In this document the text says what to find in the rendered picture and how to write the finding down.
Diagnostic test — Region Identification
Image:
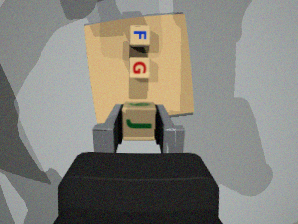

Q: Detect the tan wooden block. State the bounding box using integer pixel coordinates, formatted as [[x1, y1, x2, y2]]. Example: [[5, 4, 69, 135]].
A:
[[122, 102, 157, 141], [129, 57, 150, 78], [129, 25, 151, 47]]

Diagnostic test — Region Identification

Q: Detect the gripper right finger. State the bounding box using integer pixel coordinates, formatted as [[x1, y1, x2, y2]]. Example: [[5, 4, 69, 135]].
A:
[[155, 104, 185, 153]]

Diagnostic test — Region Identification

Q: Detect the tan flat mat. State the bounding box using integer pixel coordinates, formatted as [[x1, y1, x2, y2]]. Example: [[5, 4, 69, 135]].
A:
[[84, 14, 194, 124]]

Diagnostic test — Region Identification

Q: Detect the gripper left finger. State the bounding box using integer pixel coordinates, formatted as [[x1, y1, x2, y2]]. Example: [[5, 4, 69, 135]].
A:
[[92, 104, 124, 153]]

